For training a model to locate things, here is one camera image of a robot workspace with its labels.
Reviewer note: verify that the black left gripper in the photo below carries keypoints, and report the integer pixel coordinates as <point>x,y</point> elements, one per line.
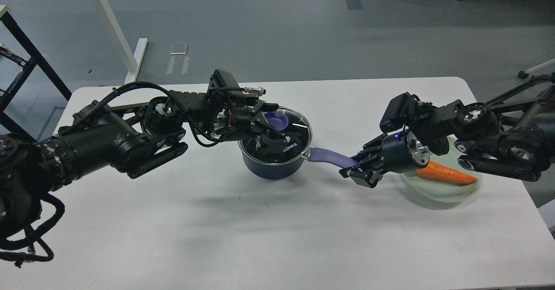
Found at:
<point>256,122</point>

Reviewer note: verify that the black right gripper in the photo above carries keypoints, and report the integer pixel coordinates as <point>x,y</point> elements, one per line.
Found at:
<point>400,152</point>

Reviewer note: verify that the glass lid with blue knob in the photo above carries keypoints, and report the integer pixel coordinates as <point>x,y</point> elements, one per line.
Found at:
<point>297,131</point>

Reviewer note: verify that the blue saucepan with handle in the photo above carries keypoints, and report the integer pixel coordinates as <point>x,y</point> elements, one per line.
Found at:
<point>312,154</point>

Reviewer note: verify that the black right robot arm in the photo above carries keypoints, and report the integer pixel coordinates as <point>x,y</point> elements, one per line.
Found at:
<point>511,135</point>

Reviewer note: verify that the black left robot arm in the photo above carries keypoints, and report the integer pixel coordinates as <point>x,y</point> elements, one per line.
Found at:
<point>136,128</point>

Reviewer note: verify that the orange toy carrot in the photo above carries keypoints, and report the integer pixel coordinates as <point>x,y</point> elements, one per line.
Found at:
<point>439,173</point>

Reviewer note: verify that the translucent green plate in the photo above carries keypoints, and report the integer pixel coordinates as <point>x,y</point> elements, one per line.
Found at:
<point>443,192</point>

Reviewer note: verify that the white stand leg with caster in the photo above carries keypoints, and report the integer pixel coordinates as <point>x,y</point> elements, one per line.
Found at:
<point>535,69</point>

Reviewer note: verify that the black metal rack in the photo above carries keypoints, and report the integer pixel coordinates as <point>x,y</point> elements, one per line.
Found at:
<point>36,60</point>

